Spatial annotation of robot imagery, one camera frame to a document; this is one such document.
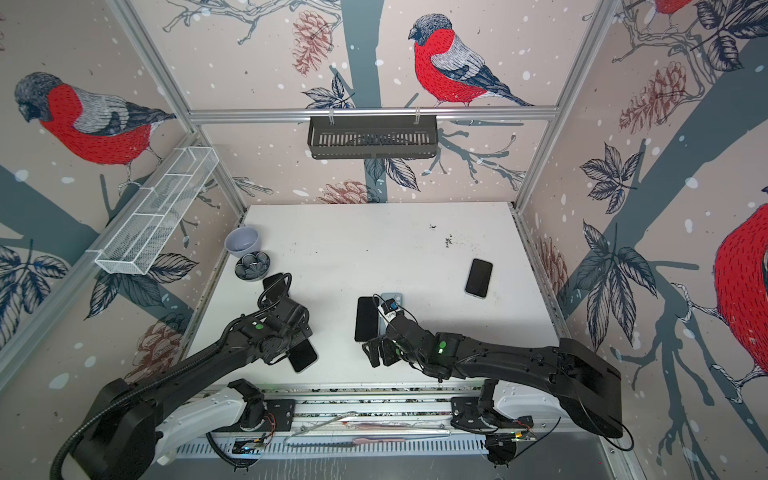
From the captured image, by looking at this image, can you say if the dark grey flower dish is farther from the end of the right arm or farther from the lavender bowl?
the end of the right arm

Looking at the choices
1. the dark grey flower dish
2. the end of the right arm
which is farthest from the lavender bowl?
the end of the right arm

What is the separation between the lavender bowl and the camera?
103 cm
